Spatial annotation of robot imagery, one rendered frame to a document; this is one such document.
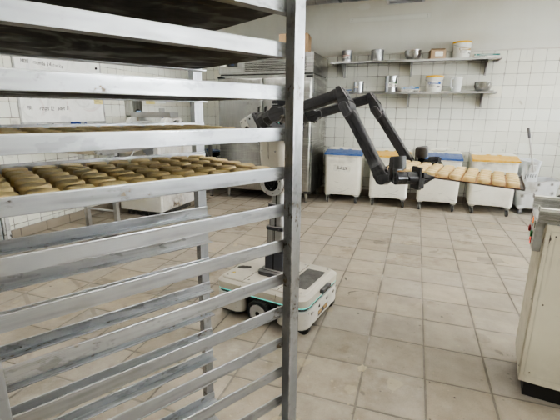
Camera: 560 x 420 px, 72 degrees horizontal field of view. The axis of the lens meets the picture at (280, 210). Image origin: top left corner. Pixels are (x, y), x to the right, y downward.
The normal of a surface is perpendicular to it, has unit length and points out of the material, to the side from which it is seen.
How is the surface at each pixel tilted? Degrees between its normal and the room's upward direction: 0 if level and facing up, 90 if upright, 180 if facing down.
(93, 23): 90
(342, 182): 93
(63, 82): 90
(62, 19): 90
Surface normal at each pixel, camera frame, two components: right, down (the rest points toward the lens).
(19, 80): 0.65, 0.19
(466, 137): -0.33, 0.23
